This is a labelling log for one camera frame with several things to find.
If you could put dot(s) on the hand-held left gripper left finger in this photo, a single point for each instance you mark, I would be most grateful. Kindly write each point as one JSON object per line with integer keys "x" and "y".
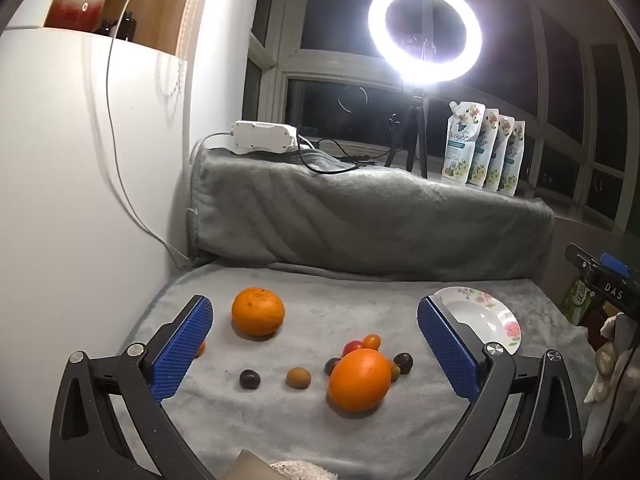
{"x": 182, "y": 345}

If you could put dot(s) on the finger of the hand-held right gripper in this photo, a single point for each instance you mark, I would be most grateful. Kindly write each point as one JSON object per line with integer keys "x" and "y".
{"x": 615, "y": 263}
{"x": 580, "y": 256}

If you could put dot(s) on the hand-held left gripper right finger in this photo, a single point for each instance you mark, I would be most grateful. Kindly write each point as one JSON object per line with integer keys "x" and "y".
{"x": 447, "y": 345}

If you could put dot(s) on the small orange kumquat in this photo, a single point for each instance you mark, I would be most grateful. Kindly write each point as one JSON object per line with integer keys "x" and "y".
{"x": 201, "y": 349}

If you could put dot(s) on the white floral plate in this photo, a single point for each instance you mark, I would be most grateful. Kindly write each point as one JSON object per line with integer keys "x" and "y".
{"x": 475, "y": 315}

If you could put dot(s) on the brown longan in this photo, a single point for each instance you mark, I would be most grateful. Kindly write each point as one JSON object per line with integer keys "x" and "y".
{"x": 395, "y": 371}
{"x": 298, "y": 378}

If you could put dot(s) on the orange cherry tomato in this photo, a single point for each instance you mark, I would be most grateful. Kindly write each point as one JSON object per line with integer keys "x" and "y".
{"x": 371, "y": 341}

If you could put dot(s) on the rough mandarin orange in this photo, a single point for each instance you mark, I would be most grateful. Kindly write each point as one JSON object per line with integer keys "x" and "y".
{"x": 257, "y": 311}

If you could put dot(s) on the large smooth orange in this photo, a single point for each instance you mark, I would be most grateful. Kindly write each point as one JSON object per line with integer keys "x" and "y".
{"x": 360, "y": 381}

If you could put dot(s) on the red cherry tomato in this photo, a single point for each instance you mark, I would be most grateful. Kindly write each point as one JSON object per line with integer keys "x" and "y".
{"x": 352, "y": 347}

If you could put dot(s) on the person's right hand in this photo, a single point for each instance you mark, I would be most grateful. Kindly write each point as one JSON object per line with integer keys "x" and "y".
{"x": 606, "y": 360}

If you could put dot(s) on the green box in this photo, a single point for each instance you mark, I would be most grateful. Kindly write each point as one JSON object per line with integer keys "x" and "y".
{"x": 576, "y": 302}

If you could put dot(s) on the white green refill pouch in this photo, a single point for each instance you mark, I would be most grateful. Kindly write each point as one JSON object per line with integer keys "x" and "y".
{"x": 461, "y": 145}
{"x": 516, "y": 165}
{"x": 502, "y": 160}
{"x": 487, "y": 155}

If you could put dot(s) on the grey fleece blanket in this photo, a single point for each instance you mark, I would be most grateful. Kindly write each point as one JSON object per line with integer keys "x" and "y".
{"x": 325, "y": 210}

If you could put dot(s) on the black tripod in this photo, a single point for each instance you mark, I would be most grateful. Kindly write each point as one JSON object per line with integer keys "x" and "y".
{"x": 417, "y": 125}

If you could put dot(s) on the white cabinet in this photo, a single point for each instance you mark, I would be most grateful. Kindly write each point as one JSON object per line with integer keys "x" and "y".
{"x": 55, "y": 170}

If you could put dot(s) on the white power strip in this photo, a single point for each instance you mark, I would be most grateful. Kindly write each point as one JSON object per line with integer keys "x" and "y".
{"x": 262, "y": 136}

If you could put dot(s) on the dark glass bottle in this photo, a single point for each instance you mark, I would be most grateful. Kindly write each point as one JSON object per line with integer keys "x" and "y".
{"x": 107, "y": 27}
{"x": 126, "y": 27}

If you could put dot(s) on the window frame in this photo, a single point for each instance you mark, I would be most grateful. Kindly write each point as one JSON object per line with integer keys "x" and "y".
{"x": 285, "y": 60}

